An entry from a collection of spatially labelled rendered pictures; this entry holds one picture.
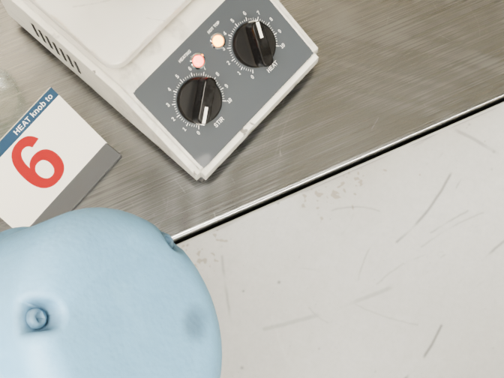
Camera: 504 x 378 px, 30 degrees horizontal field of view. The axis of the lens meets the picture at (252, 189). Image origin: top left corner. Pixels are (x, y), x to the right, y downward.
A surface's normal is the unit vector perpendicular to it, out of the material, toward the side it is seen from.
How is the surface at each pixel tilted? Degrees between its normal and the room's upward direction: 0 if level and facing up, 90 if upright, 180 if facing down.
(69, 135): 40
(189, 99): 30
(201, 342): 47
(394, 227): 0
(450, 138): 0
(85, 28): 0
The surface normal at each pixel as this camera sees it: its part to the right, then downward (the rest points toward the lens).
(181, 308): 0.73, -0.30
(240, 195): 0.00, -0.25
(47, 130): 0.50, 0.20
